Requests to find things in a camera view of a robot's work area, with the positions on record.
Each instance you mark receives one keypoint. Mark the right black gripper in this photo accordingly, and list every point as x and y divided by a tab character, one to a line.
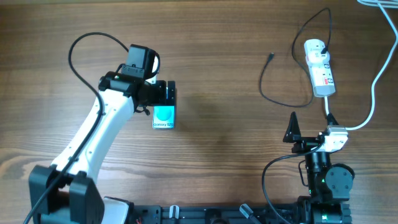
308	141

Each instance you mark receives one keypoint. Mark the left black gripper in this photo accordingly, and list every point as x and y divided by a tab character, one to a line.
170	93

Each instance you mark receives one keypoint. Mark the blue Galaxy smartphone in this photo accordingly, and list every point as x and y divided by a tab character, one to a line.
163	117

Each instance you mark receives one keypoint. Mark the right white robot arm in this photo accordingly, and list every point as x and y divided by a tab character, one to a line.
328	184

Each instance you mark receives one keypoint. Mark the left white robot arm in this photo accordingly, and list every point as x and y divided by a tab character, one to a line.
66	191

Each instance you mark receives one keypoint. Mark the white power strip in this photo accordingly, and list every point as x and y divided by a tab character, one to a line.
319	67

